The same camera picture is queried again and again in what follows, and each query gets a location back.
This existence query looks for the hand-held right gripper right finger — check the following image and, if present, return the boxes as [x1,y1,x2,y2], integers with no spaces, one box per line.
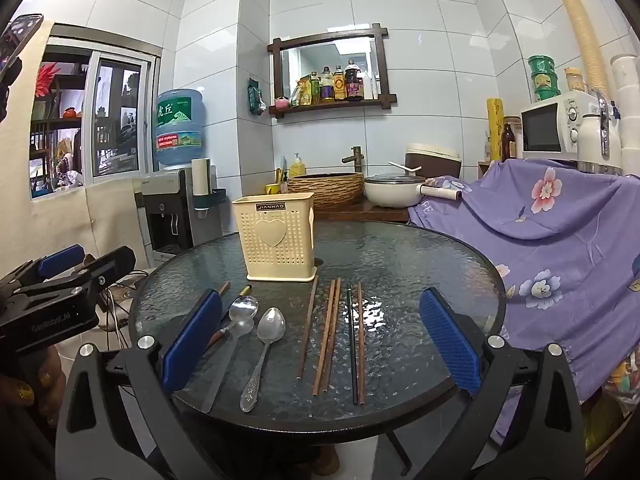
[400,287,586,480]

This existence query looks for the cream perforated utensil holder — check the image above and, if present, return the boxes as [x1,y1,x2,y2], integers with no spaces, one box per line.
[231,191,317,282]

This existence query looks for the steel spoon with ornate handle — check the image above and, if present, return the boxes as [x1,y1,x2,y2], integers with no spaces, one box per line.
[239,306,287,413]

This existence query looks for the wooden framed mirror shelf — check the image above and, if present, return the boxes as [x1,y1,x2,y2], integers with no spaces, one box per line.
[267,23,398,118]

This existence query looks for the brown and white rice cooker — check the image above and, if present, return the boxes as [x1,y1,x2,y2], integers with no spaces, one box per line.
[404,142,462,181]

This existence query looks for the stack of yellow paper cups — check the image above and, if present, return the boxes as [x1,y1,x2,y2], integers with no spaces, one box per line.
[553,0,613,103]

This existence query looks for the steel spoon with brown handle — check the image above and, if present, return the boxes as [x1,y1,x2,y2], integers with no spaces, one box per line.
[206,295,259,348]

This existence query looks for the wooden counter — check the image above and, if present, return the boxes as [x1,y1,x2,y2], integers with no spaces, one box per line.
[312,199,411,223]

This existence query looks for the purple floral cloth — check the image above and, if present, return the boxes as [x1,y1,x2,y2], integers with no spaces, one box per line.
[407,157,640,446]

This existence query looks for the brown glass bottle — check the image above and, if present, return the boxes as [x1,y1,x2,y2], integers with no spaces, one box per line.
[501,121,517,162]

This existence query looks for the dark soy sauce bottle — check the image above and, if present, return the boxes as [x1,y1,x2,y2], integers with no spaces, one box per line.
[345,60,364,102]

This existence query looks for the smartphone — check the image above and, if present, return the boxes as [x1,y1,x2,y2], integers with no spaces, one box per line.
[0,13,44,68]

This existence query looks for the sliding window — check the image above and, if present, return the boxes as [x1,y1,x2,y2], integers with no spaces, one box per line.
[30,35,163,201]

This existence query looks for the plain black chopstick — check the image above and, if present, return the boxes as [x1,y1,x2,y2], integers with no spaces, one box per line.
[346,284,359,407]

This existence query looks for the colourful plastic bag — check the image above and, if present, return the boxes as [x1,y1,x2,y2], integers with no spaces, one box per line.
[585,350,640,466]

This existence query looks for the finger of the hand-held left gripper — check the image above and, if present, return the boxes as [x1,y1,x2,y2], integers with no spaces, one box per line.
[70,246,137,293]
[10,244,86,292]

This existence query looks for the wicker basin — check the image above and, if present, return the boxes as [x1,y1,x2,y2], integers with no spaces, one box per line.
[287,172,365,209]

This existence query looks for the blue water jug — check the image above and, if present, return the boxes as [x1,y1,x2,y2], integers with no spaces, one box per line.
[153,88,207,171]

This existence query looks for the red flower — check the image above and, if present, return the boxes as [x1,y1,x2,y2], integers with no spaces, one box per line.
[37,62,61,98]

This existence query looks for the green hanging packet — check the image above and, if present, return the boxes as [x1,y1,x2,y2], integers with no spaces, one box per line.
[247,77,267,115]

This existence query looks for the white cup dispenser tube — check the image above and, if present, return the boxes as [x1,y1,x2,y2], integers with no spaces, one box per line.
[191,157,212,196]

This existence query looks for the white microwave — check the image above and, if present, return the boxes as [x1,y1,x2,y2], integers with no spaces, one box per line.
[520,91,601,161]

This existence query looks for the stack of white cups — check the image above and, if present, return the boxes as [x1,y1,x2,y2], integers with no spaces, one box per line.
[610,54,640,176]

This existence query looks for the white pot with handle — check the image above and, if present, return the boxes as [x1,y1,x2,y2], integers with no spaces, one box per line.
[363,174,463,209]

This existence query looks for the tangle of cables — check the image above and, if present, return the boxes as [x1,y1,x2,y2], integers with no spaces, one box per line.
[97,270,151,333]

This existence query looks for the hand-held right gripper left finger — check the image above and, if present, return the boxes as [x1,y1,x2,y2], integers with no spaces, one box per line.
[54,289,236,480]

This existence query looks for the person's left hand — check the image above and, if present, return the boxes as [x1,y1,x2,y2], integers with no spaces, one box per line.
[0,345,67,431]

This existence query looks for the white electric kettle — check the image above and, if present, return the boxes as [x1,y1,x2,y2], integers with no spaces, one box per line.
[576,90,623,176]

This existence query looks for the grey water dispenser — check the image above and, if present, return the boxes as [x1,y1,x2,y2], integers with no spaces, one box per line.
[141,167,223,266]

